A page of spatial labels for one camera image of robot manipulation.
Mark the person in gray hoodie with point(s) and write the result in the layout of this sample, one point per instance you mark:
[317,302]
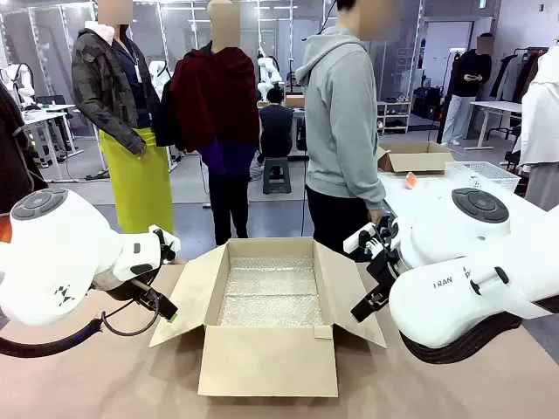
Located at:
[336,122]

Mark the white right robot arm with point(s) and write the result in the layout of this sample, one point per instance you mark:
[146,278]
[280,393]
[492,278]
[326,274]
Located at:
[458,262]

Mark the large open cardboard box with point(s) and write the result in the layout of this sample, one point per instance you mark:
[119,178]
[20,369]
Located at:
[266,362]

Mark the white background desk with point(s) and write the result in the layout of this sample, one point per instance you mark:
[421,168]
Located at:
[48,111]
[495,107]

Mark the white plastic mesh basket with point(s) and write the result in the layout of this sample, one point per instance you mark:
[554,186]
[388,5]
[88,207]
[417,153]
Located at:
[485,174]

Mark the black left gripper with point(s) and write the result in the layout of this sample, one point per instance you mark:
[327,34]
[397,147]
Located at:
[149,294]

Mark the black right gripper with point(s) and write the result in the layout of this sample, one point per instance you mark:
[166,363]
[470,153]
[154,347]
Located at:
[385,270]

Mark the clear bubble wrap sheet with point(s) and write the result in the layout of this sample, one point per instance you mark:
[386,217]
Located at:
[271,292]

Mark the small orange packet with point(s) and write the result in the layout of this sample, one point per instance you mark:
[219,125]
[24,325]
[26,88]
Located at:
[411,180]

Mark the person right hand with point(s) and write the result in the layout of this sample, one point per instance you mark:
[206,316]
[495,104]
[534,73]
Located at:
[375,217]

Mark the rack of dark garments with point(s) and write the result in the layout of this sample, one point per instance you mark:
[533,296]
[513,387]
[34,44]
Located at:
[515,74]

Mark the gray plastic step stool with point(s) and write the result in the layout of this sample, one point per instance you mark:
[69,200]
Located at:
[276,174]

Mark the seated person in black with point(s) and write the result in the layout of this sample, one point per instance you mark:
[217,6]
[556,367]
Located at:
[275,126]

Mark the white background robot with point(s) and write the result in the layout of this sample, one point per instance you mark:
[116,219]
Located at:
[22,83]
[268,76]

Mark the white shoe shelf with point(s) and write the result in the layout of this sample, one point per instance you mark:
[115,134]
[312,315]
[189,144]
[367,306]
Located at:
[393,115]

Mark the standing person in black top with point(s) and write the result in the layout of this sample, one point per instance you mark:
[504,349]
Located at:
[467,87]

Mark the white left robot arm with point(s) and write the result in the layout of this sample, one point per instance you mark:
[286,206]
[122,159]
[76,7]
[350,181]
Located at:
[52,244]

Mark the white work table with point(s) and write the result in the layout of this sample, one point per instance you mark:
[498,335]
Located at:
[419,201]

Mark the small open cardboard box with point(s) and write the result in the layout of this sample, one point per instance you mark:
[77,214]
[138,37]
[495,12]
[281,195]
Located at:
[415,158]

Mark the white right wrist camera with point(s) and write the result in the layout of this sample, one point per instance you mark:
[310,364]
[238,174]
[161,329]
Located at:
[359,238]

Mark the gray sleeved right forearm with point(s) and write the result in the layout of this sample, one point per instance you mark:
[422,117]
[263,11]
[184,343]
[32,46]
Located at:
[367,179]

